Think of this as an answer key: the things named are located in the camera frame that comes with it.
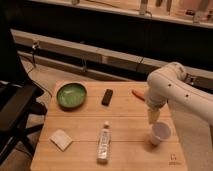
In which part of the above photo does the black chair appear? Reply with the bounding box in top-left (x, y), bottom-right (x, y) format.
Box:
top-left (0, 29), bottom-right (47, 165)

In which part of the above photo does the black rectangular block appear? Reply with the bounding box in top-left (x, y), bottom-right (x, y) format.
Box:
top-left (101, 89), bottom-right (113, 106)

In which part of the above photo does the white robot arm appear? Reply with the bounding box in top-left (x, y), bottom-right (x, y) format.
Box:
top-left (144, 62), bottom-right (213, 126)

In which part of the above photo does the clear plastic bottle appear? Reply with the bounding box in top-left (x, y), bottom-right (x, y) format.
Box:
top-left (96, 121), bottom-right (111, 164)

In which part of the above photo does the wooden beam rail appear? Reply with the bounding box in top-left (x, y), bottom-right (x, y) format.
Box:
top-left (10, 28), bottom-right (213, 81)

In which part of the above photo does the white sponge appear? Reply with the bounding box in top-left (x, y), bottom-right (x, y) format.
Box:
top-left (50, 129), bottom-right (73, 151)

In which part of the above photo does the orange carrot toy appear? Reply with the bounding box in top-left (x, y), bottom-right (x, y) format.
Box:
top-left (132, 90), bottom-right (145, 101)

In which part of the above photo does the black cable left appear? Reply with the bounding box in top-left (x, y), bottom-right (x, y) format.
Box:
top-left (26, 39), bottom-right (54, 98)

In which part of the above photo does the black cable right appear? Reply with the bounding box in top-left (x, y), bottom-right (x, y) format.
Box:
top-left (134, 9), bottom-right (154, 73)

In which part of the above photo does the green bowl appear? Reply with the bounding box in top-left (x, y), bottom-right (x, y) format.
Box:
top-left (56, 83), bottom-right (87, 109)

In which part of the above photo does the black cable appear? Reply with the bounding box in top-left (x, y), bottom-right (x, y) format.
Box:
top-left (134, 9), bottom-right (154, 73)
top-left (26, 39), bottom-right (54, 98)

